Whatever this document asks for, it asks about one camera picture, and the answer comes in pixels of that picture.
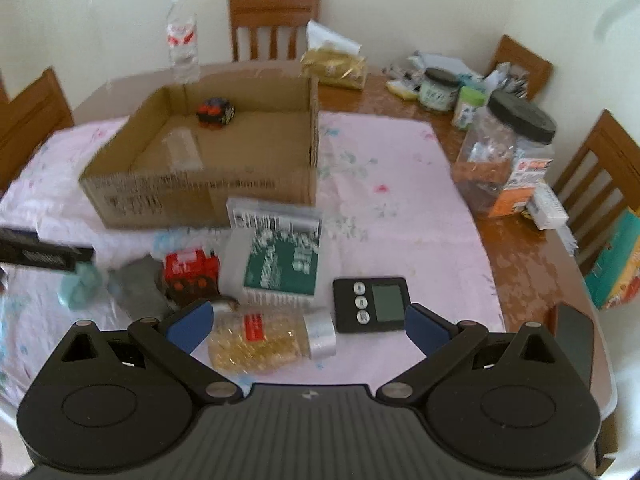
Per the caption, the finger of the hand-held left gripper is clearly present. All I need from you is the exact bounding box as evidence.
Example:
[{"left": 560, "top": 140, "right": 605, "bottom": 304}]
[{"left": 0, "top": 227, "right": 95, "bottom": 274}]

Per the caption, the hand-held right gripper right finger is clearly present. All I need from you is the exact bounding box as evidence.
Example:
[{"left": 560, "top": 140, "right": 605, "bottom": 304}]
[{"left": 375, "top": 303, "right": 559, "bottom": 407}]

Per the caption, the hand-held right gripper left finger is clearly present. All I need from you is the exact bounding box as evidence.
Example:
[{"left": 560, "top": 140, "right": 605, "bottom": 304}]
[{"left": 59, "top": 298, "right": 246, "bottom": 407}]

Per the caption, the pale teal plastic object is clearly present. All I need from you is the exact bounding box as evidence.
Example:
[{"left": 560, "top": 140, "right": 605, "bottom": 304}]
[{"left": 57, "top": 260, "right": 104, "bottom": 309}]

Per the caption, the red toy fire truck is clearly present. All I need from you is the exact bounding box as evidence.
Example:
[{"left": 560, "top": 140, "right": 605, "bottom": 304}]
[{"left": 164, "top": 249, "right": 222, "bottom": 306}]

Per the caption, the black digital timer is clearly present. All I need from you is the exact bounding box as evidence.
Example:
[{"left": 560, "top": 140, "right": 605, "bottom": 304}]
[{"left": 332, "top": 276, "right": 412, "bottom": 334}]

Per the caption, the grey elephant toy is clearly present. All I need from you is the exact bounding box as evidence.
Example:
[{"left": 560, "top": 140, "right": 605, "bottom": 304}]
[{"left": 107, "top": 255, "right": 170, "bottom": 320}]

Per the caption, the clear bottle of yellow capsules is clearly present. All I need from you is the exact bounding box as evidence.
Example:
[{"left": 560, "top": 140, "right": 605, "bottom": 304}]
[{"left": 207, "top": 309, "right": 337, "bottom": 375}]

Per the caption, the green label cotton swab box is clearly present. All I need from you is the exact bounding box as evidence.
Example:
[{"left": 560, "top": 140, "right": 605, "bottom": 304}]
[{"left": 220, "top": 227, "right": 322, "bottom": 306}]

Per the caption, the clear plastic case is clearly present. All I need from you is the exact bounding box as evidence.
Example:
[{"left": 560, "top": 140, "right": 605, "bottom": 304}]
[{"left": 226, "top": 197, "right": 324, "bottom": 242}]

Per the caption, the wooden chair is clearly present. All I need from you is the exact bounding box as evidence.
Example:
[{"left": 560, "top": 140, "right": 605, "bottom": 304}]
[
  {"left": 0, "top": 67, "right": 76, "bottom": 196},
  {"left": 228, "top": 0, "right": 322, "bottom": 63},
  {"left": 551, "top": 109, "right": 640, "bottom": 277},
  {"left": 487, "top": 35, "right": 554, "bottom": 102}
]

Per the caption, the pink floral tablecloth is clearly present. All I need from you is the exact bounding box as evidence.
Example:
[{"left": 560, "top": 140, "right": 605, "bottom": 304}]
[{"left": 0, "top": 112, "right": 507, "bottom": 411}]

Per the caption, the black phone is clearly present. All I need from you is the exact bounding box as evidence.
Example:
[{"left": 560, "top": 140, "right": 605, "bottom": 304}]
[{"left": 554, "top": 302, "right": 596, "bottom": 392}]

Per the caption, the orange cardboard box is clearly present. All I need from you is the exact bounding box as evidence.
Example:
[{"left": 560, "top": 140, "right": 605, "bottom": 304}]
[{"left": 489, "top": 156, "right": 554, "bottom": 219}]

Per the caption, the small white box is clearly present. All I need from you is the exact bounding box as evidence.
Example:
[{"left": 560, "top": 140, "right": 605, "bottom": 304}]
[{"left": 526, "top": 184, "right": 571, "bottom": 231}]

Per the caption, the large clear jar black lid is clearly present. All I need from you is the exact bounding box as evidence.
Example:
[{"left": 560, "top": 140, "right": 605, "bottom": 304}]
[{"left": 452, "top": 91, "right": 557, "bottom": 218}]

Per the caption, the green and yellow pack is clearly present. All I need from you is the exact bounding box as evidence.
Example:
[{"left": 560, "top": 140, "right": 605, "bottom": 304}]
[{"left": 584, "top": 209, "right": 640, "bottom": 311}]

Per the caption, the black and red toy car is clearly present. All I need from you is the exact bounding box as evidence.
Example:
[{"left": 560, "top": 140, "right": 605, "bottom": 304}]
[{"left": 196, "top": 98, "right": 237, "bottom": 129}]

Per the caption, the green lid white container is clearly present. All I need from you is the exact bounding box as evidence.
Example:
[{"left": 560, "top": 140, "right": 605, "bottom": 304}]
[{"left": 452, "top": 86, "right": 488, "bottom": 131}]

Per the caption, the small glass jar black lid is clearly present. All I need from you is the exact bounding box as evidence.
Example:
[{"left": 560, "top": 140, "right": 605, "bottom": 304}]
[{"left": 418, "top": 68, "right": 460, "bottom": 112}]

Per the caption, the yellow sponge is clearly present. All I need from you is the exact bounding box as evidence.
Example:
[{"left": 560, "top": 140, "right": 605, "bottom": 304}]
[{"left": 387, "top": 80, "right": 420, "bottom": 101}]

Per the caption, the water bottle with red label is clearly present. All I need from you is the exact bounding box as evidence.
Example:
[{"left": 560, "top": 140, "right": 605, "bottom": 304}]
[{"left": 166, "top": 0, "right": 201, "bottom": 84}]

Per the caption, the pile of papers and pens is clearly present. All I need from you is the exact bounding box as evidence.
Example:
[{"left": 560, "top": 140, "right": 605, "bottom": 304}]
[{"left": 384, "top": 50, "right": 483, "bottom": 98}]

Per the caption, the gold tissue pack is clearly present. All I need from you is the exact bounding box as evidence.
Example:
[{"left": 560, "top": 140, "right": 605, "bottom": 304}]
[{"left": 300, "top": 20, "right": 369, "bottom": 92}]

